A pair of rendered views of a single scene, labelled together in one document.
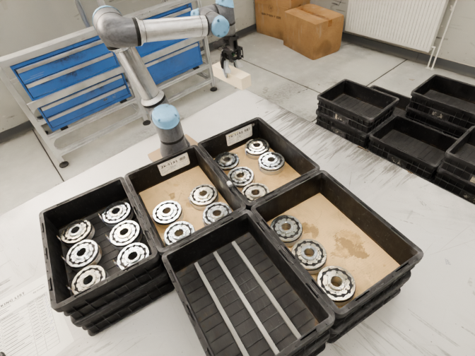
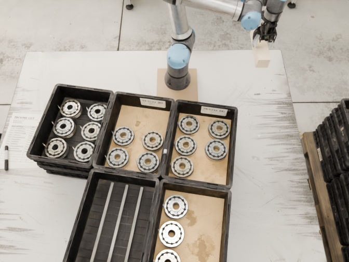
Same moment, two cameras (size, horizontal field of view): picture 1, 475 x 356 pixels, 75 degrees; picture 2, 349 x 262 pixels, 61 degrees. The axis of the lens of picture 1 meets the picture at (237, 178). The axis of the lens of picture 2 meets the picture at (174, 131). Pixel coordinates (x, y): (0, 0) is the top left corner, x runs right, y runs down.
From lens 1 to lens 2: 62 cm
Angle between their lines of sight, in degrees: 26
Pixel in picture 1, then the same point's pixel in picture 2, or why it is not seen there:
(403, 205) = (283, 250)
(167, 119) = (175, 61)
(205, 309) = (96, 213)
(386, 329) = not seen: outside the picture
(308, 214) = (201, 207)
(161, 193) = (133, 116)
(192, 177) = (160, 119)
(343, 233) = (207, 238)
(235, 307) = (110, 225)
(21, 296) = (31, 119)
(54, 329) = not seen: hidden behind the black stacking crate
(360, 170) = (285, 199)
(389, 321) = not seen: outside the picture
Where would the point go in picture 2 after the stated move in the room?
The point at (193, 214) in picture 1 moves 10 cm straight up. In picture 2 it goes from (138, 147) to (135, 139)
